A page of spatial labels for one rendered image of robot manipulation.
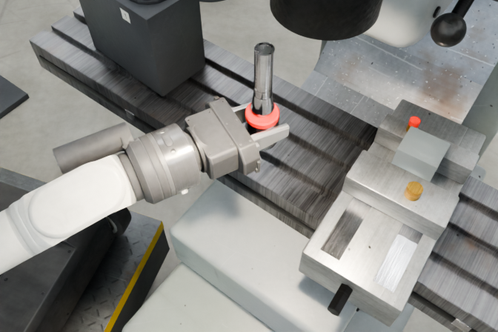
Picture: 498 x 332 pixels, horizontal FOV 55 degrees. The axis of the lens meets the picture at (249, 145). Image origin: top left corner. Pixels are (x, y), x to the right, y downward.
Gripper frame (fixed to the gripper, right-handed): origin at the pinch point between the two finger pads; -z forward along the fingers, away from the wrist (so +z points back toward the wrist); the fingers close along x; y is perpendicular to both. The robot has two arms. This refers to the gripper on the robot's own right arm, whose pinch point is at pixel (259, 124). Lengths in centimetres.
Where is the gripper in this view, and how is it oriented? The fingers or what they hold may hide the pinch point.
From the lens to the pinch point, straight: 67.2
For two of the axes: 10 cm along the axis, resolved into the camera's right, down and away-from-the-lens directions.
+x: -4.8, -7.0, 5.3
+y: -0.1, 6.1, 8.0
